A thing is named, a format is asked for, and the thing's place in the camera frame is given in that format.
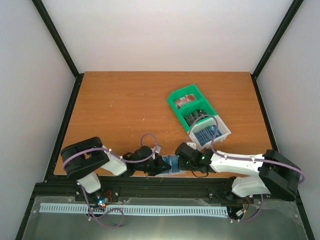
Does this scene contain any left black corner post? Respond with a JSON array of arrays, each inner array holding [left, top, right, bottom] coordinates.
[[31, 0, 85, 79]]

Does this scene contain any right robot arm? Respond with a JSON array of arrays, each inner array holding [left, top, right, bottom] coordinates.
[[175, 142, 304, 202]]

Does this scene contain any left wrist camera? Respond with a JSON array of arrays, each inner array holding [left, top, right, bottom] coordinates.
[[151, 145, 161, 159]]

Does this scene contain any right connector plug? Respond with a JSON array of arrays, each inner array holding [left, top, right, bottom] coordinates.
[[235, 209, 247, 219]]

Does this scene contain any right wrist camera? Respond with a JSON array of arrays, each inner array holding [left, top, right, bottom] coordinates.
[[186, 141, 197, 150]]

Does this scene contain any blue card stack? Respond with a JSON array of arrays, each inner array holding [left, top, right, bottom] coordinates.
[[194, 125, 222, 146]]

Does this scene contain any black corner post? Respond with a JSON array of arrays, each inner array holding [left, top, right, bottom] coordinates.
[[31, 0, 85, 79], [251, 0, 304, 81]]

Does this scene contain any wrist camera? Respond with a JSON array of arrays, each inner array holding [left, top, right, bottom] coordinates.
[[186, 141, 197, 150], [151, 145, 161, 159]]

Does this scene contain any right black corner post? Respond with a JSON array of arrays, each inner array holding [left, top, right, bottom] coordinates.
[[251, 0, 304, 81]]

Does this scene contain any green bin with black cards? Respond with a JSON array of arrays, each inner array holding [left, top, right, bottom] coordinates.
[[175, 99, 217, 132]]

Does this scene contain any red white card stack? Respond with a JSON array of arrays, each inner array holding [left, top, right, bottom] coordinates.
[[174, 93, 197, 109]]

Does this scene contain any left electronics board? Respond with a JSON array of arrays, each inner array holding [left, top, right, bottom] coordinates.
[[96, 190, 113, 207]]

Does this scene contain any light blue cable duct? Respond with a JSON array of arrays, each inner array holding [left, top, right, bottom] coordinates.
[[39, 203, 228, 218]]

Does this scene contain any white bin with blue cards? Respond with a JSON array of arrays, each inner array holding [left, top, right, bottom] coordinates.
[[188, 115, 231, 150]]

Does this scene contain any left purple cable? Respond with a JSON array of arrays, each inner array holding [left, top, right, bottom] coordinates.
[[61, 132, 159, 229]]

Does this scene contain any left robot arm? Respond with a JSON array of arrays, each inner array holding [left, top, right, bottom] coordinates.
[[60, 136, 172, 202]]

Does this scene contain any black card stack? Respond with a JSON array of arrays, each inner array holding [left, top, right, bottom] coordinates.
[[184, 109, 207, 127]]

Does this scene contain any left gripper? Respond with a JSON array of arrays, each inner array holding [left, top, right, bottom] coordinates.
[[135, 155, 172, 177]]

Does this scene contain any black aluminium frame rail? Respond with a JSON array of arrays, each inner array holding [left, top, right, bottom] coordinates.
[[32, 175, 242, 206]]

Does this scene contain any green bin with red cards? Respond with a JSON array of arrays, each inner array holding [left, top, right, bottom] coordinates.
[[167, 84, 205, 113]]

